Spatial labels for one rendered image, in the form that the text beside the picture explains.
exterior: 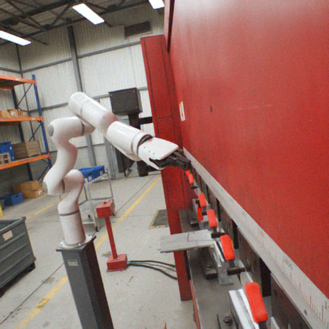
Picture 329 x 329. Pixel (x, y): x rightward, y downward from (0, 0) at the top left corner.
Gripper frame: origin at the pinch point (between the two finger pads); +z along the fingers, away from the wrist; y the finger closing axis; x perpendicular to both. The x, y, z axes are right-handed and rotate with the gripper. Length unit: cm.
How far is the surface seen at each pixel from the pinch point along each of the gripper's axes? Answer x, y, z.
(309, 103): 37, 28, 33
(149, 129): -360, -504, -495
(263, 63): 37.7, 19.7, 25.3
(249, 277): -5.2, 18.8, 31.7
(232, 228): -5.6, 8.5, 22.0
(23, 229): -210, 5, -242
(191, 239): -63, -22, -8
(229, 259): -5.7, 17.2, 26.1
